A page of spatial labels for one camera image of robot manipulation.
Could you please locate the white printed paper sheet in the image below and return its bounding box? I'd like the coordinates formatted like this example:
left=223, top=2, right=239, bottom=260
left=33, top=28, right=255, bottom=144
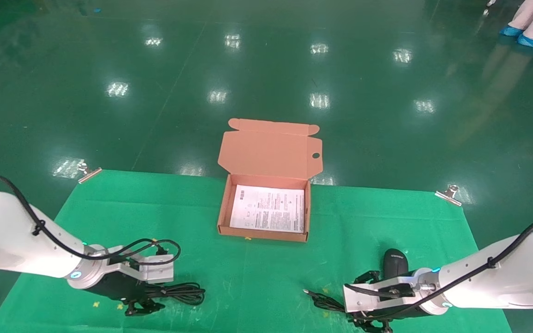
left=229, top=185, right=305, bottom=233

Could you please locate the black data cable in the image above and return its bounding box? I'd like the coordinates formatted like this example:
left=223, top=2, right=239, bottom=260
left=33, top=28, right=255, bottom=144
left=144, top=282, right=206, bottom=306

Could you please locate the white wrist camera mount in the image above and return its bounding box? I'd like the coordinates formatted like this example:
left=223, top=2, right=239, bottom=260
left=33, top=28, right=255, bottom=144
left=343, top=275, right=427, bottom=315
left=105, top=245, right=174, bottom=284

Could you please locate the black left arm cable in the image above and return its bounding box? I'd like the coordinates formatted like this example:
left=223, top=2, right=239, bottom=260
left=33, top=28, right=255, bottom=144
left=0, top=174, right=182, bottom=267

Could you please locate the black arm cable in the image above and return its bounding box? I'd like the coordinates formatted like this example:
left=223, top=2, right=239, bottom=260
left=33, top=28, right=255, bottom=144
left=0, top=174, right=182, bottom=267
left=344, top=215, right=533, bottom=321

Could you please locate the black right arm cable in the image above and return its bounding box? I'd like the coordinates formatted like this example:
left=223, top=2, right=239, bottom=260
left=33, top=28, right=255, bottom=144
left=344, top=215, right=533, bottom=321

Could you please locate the green table cloth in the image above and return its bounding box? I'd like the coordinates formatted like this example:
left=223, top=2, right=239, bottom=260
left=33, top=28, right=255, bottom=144
left=0, top=169, right=512, bottom=333

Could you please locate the brown cardboard box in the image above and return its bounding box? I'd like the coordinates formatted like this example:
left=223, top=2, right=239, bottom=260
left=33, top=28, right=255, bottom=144
left=217, top=118, right=323, bottom=243

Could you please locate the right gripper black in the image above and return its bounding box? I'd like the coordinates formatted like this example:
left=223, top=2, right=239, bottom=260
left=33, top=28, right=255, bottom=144
left=350, top=271, right=434, bottom=333

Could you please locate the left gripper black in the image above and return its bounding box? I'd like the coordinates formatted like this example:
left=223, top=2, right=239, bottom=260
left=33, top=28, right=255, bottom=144
left=86, top=271, right=165, bottom=316

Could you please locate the black wired computer mouse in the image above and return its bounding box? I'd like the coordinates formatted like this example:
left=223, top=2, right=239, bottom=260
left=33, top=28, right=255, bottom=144
left=303, top=249, right=409, bottom=314

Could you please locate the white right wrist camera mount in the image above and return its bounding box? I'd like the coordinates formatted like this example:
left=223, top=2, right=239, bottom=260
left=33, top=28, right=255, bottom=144
left=343, top=275, right=427, bottom=315

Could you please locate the silver metal binder clip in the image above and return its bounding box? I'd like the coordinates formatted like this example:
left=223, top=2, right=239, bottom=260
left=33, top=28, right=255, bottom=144
left=78, top=162, right=103, bottom=185
left=434, top=185, right=463, bottom=207

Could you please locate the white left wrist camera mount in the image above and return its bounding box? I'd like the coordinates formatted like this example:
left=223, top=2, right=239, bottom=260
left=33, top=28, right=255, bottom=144
left=105, top=245, right=174, bottom=284

